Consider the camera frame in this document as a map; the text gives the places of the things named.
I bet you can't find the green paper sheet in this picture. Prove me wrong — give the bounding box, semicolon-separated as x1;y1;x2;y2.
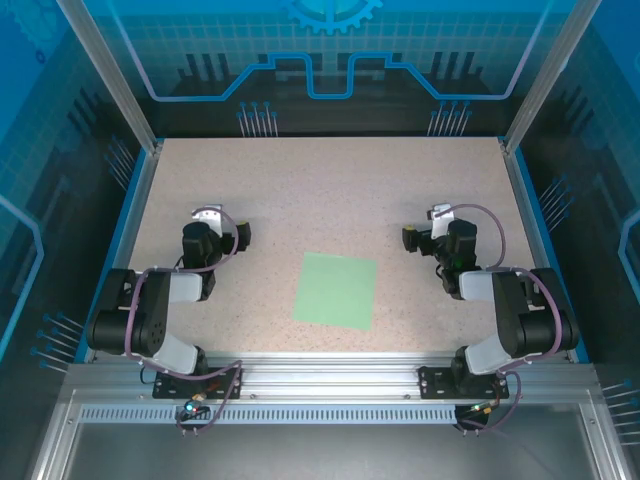
291;252;379;332

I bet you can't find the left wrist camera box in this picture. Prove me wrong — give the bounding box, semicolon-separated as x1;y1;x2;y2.
189;203;224;236

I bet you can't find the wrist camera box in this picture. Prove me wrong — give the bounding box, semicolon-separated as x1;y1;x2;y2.
426;202;457;240
189;203;224;236

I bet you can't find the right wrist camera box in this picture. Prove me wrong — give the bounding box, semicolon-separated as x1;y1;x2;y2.
426;202;457;240

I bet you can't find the aluminium side frame rail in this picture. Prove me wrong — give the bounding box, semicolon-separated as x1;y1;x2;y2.
82;139;164;364
499;137;576;364

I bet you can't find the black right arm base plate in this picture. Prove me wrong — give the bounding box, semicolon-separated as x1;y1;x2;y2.
417;366;511;400

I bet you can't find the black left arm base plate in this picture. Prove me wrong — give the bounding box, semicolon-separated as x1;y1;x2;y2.
152;366;245;400

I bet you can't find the aluminium mounting rail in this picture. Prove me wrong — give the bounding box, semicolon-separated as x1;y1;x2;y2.
64;349;601;401

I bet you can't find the aluminium frame post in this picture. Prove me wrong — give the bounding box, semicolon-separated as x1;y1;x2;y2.
502;0;604;156
54;0;164;156

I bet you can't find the slotted grey cable duct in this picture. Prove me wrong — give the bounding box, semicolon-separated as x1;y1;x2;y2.
77;404;459;426

